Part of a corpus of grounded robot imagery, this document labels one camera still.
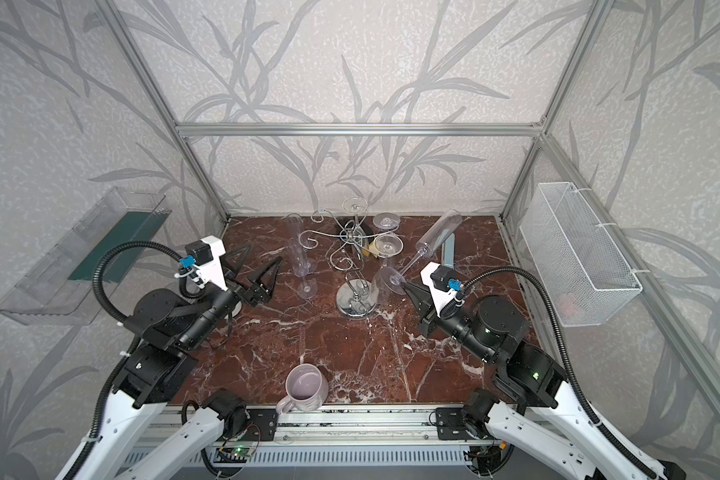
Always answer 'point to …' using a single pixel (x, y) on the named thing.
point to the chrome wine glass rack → (357, 297)
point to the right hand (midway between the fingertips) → (406, 273)
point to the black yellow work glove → (359, 228)
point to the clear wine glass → (391, 280)
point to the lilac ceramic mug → (307, 386)
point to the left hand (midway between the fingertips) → (271, 245)
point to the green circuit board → (242, 451)
